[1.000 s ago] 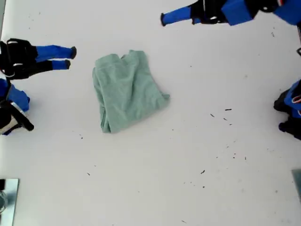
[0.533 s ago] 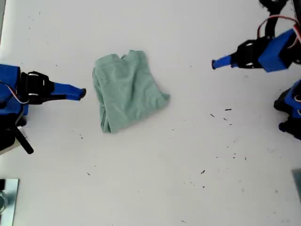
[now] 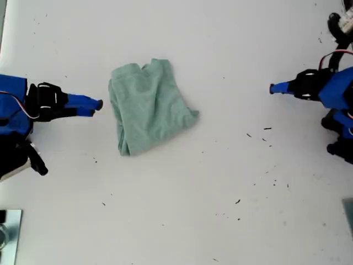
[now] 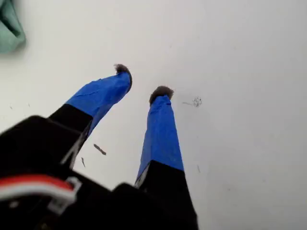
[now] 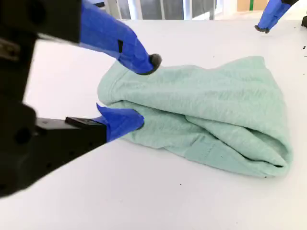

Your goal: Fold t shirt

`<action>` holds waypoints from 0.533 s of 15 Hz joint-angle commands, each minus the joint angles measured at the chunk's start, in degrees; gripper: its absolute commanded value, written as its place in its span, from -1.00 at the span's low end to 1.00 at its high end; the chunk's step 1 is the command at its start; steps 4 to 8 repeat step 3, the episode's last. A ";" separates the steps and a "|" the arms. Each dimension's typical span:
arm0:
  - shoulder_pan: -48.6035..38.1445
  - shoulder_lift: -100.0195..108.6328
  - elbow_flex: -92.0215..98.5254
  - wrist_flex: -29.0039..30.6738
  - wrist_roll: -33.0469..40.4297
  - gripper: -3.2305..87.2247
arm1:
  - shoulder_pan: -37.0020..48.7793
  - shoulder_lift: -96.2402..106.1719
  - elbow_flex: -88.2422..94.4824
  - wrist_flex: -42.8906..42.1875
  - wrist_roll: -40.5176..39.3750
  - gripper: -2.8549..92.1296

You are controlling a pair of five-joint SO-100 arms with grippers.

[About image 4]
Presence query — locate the green t-shirt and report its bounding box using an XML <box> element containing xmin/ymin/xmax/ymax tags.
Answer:
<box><xmin>0</xmin><ymin>0</ymin><xmax>27</xmax><ymax>54</ymax></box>

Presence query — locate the red white servo wire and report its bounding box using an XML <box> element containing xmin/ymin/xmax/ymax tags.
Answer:
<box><xmin>0</xmin><ymin>174</ymin><xmax>83</xmax><ymax>211</ymax></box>

